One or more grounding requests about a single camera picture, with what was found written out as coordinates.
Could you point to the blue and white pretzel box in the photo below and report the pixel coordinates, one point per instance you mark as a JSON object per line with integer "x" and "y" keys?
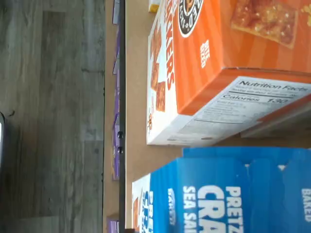
{"x": 218, "y": 194}

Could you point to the wooden shelf board under cracker boxes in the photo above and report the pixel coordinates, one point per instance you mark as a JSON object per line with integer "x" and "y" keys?
{"x": 136, "y": 97}

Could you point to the purple Annie's hidden veggies box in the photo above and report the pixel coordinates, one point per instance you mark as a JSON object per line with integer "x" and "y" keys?
{"x": 117, "y": 94}

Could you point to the purple Annie's box orange label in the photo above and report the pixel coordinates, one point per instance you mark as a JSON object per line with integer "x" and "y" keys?
{"x": 116, "y": 155}

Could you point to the orange and white cracker box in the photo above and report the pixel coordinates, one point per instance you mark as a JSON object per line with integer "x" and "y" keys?
{"x": 206, "y": 48}

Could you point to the yellow box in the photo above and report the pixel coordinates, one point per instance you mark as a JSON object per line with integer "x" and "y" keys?
{"x": 154, "y": 6}

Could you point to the purple Annie's box brown label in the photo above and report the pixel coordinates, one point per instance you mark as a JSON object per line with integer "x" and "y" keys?
{"x": 112, "y": 227}

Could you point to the black frame bolt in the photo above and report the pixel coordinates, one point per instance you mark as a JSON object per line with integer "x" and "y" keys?
{"x": 120, "y": 150}
{"x": 120, "y": 134}

